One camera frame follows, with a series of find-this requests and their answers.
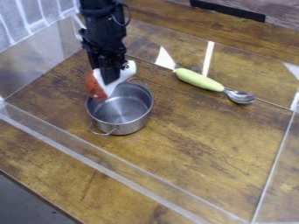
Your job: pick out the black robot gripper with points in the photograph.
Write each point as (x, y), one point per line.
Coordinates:
(102, 37)

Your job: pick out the red and white plush mushroom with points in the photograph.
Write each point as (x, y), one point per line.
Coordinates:
(97, 89)

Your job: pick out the small silver metal pot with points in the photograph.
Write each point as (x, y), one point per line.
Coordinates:
(121, 114)

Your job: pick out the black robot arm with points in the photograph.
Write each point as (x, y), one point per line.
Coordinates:
(101, 7)

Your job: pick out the black bar at back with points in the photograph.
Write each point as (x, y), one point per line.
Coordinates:
(228, 10)

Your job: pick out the green handled metal spoon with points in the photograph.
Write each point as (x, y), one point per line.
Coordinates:
(201, 81)

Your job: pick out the clear acrylic enclosure wall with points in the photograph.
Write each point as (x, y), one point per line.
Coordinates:
(211, 162)

